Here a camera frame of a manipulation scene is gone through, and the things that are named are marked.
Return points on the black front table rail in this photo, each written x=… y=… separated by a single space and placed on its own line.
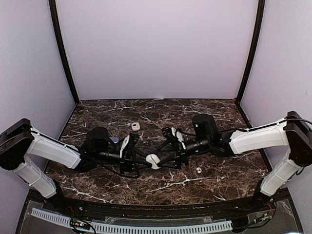
x=88 y=209

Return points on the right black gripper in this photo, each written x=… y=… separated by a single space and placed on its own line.
x=180 y=154

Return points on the beige earbud charging case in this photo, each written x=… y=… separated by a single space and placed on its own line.
x=135 y=126

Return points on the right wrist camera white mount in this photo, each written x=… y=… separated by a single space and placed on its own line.
x=177 y=134

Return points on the right black frame post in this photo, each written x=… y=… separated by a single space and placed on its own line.
x=252 y=51

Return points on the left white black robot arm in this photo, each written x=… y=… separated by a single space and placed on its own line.
x=21 y=140

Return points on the black frame post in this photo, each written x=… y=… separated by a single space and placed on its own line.
x=252 y=51
x=61 y=50

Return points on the white charging case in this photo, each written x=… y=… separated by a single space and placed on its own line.
x=153 y=159

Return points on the purple blue charging case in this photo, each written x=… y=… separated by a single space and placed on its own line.
x=114 y=139

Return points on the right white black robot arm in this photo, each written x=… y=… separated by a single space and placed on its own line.
x=291 y=131

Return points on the left black frame post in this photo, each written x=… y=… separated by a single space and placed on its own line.
x=61 y=50

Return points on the white slotted cable duct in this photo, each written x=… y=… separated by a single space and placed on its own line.
x=96 y=227

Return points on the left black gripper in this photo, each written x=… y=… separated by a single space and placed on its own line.
x=129 y=159

